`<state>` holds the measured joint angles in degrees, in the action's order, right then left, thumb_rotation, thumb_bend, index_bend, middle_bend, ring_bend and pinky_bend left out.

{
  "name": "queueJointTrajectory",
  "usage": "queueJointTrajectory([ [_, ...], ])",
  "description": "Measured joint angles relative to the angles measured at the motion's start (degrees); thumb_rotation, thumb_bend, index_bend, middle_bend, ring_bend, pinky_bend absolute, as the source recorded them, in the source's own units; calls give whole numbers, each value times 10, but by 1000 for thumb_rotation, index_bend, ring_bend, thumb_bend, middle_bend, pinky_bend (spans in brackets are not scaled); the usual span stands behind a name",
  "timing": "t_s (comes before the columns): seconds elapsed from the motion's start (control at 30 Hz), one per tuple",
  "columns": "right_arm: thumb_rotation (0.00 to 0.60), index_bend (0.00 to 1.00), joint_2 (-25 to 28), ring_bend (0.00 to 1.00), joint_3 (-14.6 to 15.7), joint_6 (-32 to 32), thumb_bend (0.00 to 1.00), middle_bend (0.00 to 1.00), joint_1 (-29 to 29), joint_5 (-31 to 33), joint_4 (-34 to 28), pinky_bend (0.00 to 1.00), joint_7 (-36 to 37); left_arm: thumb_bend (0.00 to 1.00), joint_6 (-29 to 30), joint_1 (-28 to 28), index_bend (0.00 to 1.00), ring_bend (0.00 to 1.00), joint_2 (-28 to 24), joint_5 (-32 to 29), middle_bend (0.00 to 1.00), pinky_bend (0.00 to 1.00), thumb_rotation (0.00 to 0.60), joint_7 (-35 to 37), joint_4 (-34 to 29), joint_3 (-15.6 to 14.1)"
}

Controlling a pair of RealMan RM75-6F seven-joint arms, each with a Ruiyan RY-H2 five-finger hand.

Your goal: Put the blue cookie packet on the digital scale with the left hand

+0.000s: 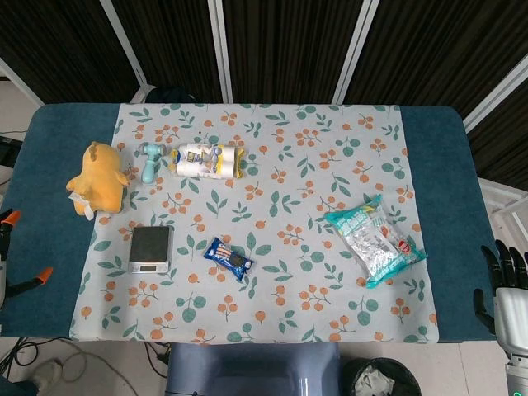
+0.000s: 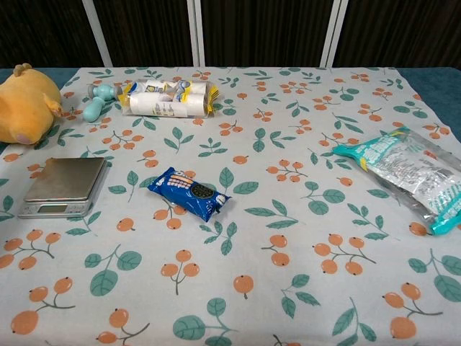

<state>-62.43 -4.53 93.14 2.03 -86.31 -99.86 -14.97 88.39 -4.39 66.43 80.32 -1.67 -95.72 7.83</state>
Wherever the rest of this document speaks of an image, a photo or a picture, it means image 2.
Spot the blue cookie packet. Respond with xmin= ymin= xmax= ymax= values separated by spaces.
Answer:
xmin=148 ymin=166 xmax=231 ymax=223

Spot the silver digital kitchen scale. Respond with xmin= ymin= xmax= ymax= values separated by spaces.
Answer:
xmin=17 ymin=156 xmax=110 ymax=220

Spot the teal silver snack bag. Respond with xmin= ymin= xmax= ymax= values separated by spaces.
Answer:
xmin=331 ymin=125 xmax=461 ymax=237

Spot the white rolls yellow-ended package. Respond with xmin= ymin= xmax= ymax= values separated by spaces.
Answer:
xmin=120 ymin=79 xmax=220 ymax=118

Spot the leaf and berry print tablecloth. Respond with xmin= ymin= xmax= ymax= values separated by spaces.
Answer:
xmin=0 ymin=66 xmax=461 ymax=346

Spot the teal toy hammer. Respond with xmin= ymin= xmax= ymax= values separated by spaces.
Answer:
xmin=82 ymin=84 xmax=123 ymax=122

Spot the orange plush toy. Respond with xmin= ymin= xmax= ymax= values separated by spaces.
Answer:
xmin=0 ymin=63 xmax=64 ymax=146

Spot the white partition frame post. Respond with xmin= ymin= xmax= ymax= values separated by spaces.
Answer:
xmin=188 ymin=0 xmax=207 ymax=68
xmin=81 ymin=0 xmax=113 ymax=68
xmin=319 ymin=0 xmax=349 ymax=68

